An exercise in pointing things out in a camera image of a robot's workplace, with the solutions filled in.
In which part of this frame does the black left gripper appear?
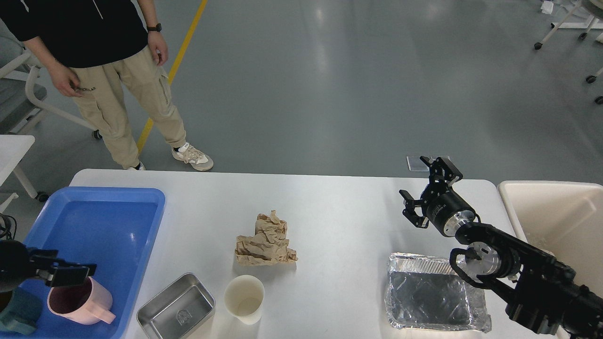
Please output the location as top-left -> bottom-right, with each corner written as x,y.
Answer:
0,240 -> 97,293

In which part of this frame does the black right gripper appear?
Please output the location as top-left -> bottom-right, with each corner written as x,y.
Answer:
399,156 -> 476,237

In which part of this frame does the pink ribbed mug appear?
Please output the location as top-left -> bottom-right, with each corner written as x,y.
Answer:
47,277 -> 116,325

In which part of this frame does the stainless steel rectangular container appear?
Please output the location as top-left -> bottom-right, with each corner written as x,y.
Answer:
137,273 -> 216,339

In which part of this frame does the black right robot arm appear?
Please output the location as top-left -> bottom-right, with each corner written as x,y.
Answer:
399,156 -> 603,339

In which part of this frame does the clear floor plate left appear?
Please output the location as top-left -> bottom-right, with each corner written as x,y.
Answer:
406,156 -> 429,172

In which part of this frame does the teal mug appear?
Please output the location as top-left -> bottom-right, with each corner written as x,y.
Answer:
0,287 -> 43,335

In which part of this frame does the blue plastic tray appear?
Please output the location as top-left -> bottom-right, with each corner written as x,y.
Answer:
24,186 -> 165,339

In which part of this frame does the aluminium foil tray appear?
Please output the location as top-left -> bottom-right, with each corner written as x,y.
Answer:
384,252 -> 492,333

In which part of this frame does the white side table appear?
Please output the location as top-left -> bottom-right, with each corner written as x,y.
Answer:
0,134 -> 49,202

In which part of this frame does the beige plastic bin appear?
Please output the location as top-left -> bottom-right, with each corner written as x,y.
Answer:
498,181 -> 603,295

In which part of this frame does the crumpled brown paper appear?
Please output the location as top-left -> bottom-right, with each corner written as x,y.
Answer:
234,210 -> 299,266

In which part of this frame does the white paper cup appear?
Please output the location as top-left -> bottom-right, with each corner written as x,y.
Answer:
224,275 -> 265,325

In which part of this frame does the person in black shirt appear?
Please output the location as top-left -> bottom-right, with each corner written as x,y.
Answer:
1,0 -> 213,171

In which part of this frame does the white wheeled furniture frame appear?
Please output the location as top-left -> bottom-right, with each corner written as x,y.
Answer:
533,0 -> 602,107

